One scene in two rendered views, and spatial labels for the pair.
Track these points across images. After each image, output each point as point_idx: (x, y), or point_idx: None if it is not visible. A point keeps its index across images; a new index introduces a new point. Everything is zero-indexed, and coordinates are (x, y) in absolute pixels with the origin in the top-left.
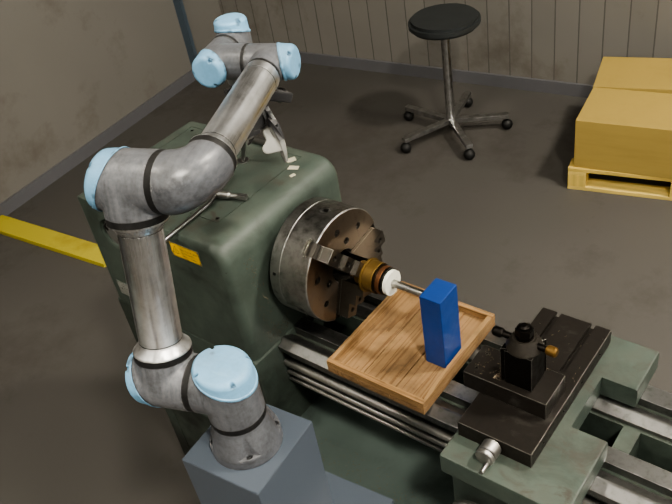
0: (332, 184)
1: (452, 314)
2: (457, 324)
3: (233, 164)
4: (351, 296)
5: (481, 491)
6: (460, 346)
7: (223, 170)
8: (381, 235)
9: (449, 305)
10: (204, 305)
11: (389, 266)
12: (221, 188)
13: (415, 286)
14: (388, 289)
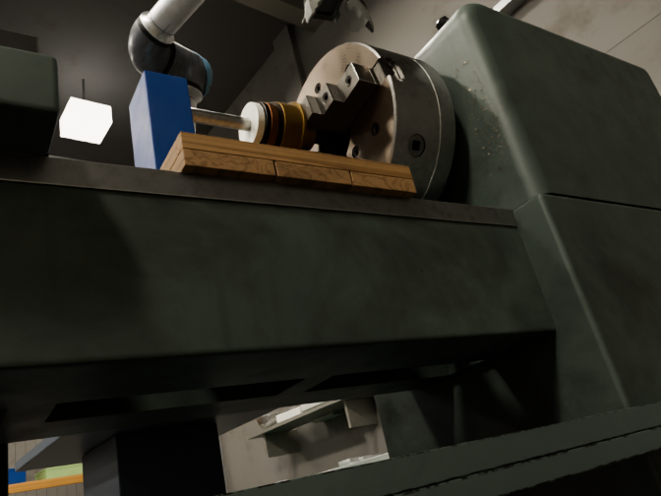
0: (452, 37)
1: (142, 128)
2: (150, 152)
3: (138, 24)
4: None
5: None
6: None
7: (131, 31)
8: (349, 72)
9: (138, 109)
10: None
11: (263, 101)
12: (138, 44)
13: (377, 162)
14: (243, 135)
